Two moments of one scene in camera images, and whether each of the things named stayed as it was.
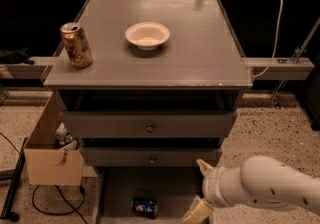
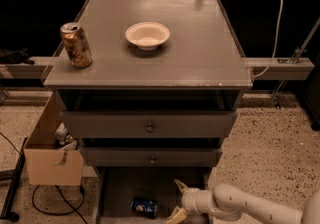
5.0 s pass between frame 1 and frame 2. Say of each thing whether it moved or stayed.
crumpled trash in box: stayed
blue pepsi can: stayed
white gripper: moved
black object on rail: stayed
